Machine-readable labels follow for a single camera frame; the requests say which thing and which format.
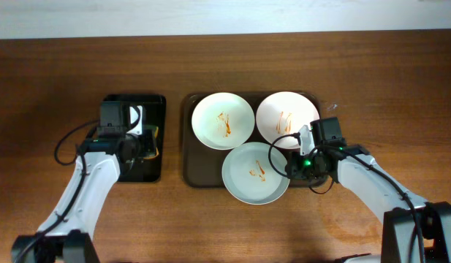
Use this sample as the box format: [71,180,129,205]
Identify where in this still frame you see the green and yellow sponge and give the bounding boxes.
[143,125,159,159]

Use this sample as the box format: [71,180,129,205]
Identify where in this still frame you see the pink-rimmed plate with sauce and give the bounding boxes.
[255,91,320,143]

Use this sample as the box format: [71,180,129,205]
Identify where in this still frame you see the pale blue plate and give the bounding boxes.
[221,142,290,205]

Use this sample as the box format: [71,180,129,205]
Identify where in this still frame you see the white plate with sauce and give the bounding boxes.
[191,92,255,150]

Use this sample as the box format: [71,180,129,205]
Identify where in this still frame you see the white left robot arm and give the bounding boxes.
[11,129,159,262]

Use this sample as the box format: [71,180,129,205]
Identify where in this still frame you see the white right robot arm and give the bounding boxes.
[285,145,451,263]

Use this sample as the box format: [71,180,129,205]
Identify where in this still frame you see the black water tray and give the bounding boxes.
[102,94,167,183]

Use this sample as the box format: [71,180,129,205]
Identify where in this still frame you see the brown serving tray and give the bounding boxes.
[180,91,322,188]

